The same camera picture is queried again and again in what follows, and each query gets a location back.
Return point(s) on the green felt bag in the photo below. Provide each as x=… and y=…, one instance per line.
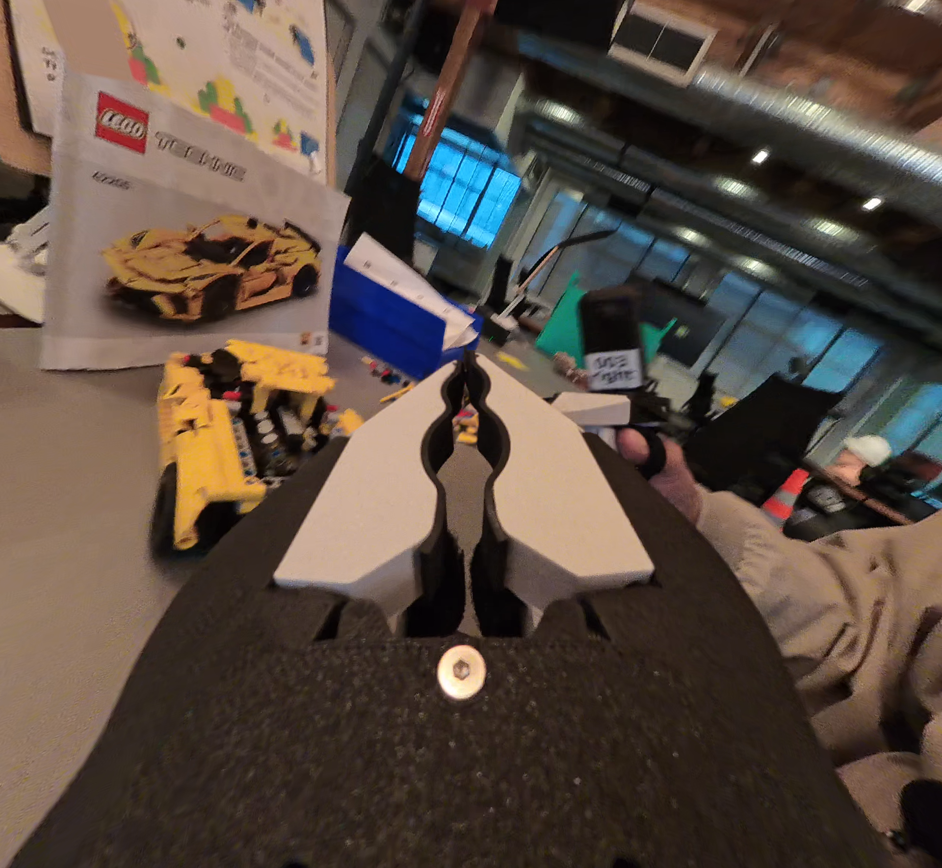
x=563, y=324

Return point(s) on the blue paned window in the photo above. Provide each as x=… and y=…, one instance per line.
x=463, y=184

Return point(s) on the blue plastic bin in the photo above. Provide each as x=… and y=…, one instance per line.
x=383, y=324

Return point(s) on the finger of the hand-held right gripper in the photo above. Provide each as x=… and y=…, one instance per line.
x=600, y=410

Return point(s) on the yellow paper slip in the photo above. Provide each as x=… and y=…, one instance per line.
x=513, y=360

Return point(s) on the black office chair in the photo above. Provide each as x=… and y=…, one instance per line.
x=703, y=393

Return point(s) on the black partition panel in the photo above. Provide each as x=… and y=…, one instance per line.
x=758, y=434

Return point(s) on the mannequin head white hard hat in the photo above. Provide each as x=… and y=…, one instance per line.
x=868, y=449

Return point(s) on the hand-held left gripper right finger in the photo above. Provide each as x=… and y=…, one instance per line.
x=581, y=515

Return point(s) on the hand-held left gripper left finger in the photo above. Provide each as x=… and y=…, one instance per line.
x=346, y=515

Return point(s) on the person's right hand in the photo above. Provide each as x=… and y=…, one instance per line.
x=681, y=485

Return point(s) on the black monitor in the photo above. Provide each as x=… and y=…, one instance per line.
x=383, y=213

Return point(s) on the white ceiling vent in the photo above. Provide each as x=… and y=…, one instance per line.
x=662, y=44

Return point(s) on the small wooden model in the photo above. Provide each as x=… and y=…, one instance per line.
x=567, y=365

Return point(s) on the brown post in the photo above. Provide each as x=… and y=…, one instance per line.
x=449, y=81

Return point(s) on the white printed cardboard panel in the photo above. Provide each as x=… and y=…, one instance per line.
x=147, y=0

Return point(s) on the metal ventilation duct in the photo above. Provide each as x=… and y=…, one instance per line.
x=809, y=125

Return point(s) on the grey desk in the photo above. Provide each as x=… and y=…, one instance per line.
x=73, y=478

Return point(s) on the cluster of small toy pins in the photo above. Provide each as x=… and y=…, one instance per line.
x=386, y=371

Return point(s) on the white paper bags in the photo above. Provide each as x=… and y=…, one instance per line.
x=397, y=279

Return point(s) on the person's beige jacket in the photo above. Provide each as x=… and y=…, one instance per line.
x=868, y=780

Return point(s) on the person's right forearm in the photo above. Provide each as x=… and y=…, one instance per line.
x=809, y=588

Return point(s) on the building instruction booklet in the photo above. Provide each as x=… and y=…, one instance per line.
x=184, y=184

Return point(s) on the wall television screen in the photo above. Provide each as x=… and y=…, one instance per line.
x=692, y=324

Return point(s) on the orange traffic cone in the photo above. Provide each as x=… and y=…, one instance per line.
x=786, y=496

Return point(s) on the yellow toy car model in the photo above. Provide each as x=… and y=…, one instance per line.
x=206, y=456

